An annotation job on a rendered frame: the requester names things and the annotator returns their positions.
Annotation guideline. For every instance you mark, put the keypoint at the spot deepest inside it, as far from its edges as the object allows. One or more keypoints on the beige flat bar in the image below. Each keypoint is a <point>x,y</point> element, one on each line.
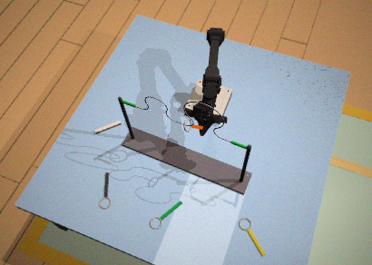
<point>107,127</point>

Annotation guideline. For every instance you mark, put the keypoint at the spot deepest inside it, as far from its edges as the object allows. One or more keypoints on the yellow handle with grey loop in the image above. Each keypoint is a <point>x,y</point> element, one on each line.
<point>252,236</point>

